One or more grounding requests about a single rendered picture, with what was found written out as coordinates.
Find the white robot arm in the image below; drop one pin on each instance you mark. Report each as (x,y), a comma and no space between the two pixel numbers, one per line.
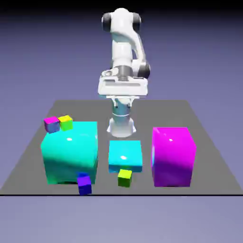
(121,51)

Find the large cyan box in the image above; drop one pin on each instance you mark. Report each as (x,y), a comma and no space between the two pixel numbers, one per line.
(125,153)

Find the large turquoise box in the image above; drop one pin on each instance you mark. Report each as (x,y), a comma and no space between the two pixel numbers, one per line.
(70,151)

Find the large magenta box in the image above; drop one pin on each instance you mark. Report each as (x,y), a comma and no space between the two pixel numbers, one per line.
(171,157)

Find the small lime cube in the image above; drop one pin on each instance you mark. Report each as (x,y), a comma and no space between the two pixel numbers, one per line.
(124,177)

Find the small blue cube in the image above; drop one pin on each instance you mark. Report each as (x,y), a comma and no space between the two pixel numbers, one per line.
(84,184)

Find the small magenta cube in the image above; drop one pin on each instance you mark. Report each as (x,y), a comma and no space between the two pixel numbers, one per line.
(51,123)

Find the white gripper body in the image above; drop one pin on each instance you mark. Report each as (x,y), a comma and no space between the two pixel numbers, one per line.
(123,88)

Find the small yellow cube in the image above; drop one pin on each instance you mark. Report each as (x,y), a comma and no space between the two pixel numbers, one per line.
(65,122)

